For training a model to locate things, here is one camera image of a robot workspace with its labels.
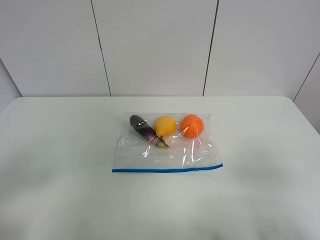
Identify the clear zip bag blue zipper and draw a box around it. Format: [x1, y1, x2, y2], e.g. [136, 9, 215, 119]
[112, 112, 223, 173]

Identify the yellow pear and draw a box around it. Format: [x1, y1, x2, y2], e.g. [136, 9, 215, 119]
[153, 115, 177, 138]

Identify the purple eggplant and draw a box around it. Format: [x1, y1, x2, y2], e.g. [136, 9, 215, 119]
[129, 114, 169, 149]

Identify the orange fruit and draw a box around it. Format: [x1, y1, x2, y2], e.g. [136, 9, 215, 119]
[179, 114, 205, 139]

